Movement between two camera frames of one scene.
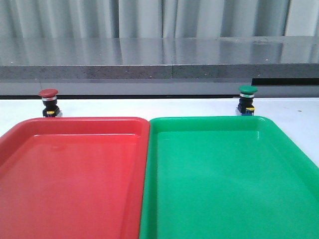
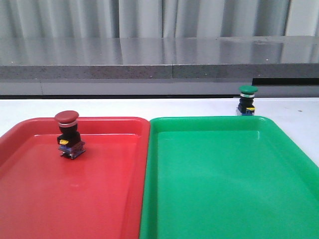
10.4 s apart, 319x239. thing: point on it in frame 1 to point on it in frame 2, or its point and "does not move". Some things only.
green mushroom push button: [245, 106] does not move
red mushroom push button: [49, 96] to [69, 139]
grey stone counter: [157, 65] does not move
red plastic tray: [75, 178] does not move
